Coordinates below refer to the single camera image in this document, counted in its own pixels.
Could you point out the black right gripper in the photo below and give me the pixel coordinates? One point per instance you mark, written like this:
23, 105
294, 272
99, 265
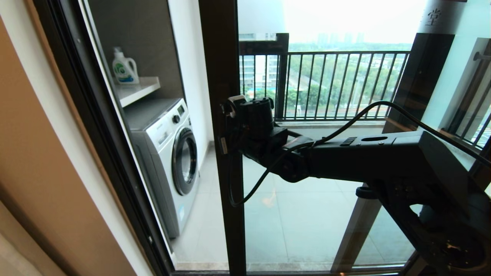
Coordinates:
264, 143

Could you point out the dark framed sliding glass door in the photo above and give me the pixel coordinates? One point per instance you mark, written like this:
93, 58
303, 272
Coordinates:
218, 57

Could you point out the white front-load washing machine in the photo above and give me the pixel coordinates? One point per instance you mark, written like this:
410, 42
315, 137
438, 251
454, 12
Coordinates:
168, 153

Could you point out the white shelf board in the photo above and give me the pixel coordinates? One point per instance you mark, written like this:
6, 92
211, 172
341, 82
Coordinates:
137, 91

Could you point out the grey stone window sill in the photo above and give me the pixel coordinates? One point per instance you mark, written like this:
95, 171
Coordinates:
345, 123

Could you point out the white detergent bottle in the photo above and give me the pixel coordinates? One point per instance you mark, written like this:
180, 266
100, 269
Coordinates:
125, 69

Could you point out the brown cabinet back panel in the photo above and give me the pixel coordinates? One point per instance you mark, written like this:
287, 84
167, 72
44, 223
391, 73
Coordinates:
142, 38

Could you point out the black metal balcony railing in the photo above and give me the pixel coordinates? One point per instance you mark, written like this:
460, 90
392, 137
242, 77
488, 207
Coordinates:
466, 99
345, 52

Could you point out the dark framed glass door panel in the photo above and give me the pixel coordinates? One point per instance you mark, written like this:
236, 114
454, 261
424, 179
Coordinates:
425, 76

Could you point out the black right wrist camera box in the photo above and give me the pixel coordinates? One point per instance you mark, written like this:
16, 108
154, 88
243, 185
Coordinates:
255, 113

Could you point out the black window frame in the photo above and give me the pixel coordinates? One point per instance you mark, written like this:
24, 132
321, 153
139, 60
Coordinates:
282, 76

